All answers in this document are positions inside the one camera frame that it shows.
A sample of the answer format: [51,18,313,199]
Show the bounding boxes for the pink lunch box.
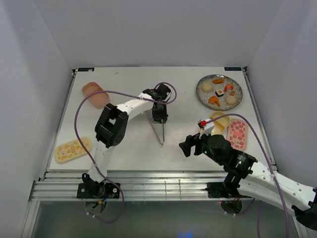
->
[82,82,110,109]

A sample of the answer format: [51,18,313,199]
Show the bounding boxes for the metal tongs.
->
[146,111,165,146]

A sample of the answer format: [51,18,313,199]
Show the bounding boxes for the orange fried shrimp toy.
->
[209,96,221,107]

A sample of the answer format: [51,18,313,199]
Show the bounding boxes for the yellow perforated lid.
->
[54,139,87,163]

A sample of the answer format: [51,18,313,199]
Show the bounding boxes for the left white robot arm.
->
[83,83,171,198]

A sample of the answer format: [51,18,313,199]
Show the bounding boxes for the yellow lunch box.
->
[210,111,231,135]

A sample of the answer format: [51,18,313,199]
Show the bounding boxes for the grey speckled plate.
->
[196,74,243,112]

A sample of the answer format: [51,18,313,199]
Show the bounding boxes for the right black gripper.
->
[179,128,224,166]

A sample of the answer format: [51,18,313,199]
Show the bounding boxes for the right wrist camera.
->
[198,118,215,138]

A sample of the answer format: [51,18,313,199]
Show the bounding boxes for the left blue table label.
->
[77,67,95,72]

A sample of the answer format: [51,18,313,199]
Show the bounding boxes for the sushi roll toy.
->
[215,90,225,97]

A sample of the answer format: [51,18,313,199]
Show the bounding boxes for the blue table label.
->
[77,67,95,72]
[224,67,242,71]

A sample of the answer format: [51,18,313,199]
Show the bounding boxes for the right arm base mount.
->
[205,182,240,198]

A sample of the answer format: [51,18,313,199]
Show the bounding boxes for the rice ball toy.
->
[225,95,237,105]
[202,83,212,93]

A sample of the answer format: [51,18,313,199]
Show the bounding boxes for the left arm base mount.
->
[76,182,120,199]

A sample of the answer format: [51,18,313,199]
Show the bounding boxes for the aluminium frame rail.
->
[28,171,280,202]

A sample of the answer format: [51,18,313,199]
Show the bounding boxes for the pink perforated lid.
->
[226,119,248,151]

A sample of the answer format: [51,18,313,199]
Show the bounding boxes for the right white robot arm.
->
[179,134,317,230]

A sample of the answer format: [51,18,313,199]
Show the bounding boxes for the right blue table label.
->
[224,67,242,71]

